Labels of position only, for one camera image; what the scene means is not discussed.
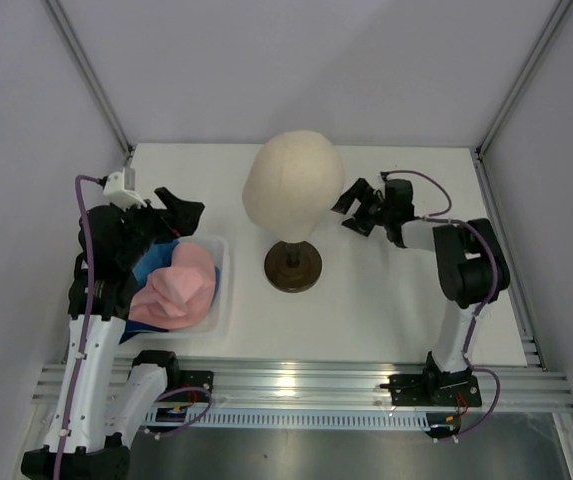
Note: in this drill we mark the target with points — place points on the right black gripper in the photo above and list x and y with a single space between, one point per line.
358 190

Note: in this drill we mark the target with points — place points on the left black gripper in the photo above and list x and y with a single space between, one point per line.
181 219

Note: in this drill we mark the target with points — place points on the light blue bucket hat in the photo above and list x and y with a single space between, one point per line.
158 256

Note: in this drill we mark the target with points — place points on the pink bucket hat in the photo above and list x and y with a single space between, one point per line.
180 295

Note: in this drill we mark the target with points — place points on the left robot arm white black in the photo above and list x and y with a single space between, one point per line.
89 438

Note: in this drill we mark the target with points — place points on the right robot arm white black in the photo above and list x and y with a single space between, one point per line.
472 271

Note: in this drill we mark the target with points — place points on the brown round wooden stand base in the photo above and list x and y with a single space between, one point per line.
293 267

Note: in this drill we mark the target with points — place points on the clear plastic bin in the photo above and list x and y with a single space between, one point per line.
217 319

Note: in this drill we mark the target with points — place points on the dark blue hat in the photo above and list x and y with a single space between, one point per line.
127 335

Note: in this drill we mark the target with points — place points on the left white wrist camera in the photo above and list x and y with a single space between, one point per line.
119 190

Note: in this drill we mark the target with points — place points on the right side aluminium rail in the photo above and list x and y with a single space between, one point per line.
516 292

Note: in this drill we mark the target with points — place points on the aluminium rail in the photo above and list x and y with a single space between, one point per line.
516 292
266 384

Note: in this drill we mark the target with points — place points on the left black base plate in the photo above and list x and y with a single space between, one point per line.
191 379

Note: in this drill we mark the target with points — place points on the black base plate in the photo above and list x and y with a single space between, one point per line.
424 390
191 379

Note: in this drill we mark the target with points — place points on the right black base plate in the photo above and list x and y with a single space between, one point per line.
424 390

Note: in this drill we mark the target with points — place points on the left aluminium frame post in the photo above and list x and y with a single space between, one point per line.
72 44

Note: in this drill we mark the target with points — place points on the aluminium frame post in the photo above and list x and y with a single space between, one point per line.
535 56
72 44

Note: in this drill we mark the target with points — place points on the white slotted cable duct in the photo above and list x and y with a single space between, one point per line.
377 420

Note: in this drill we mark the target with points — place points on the aluminium front rail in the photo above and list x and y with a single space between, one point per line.
266 384

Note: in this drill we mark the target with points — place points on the right aluminium frame post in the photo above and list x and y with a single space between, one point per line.
535 56

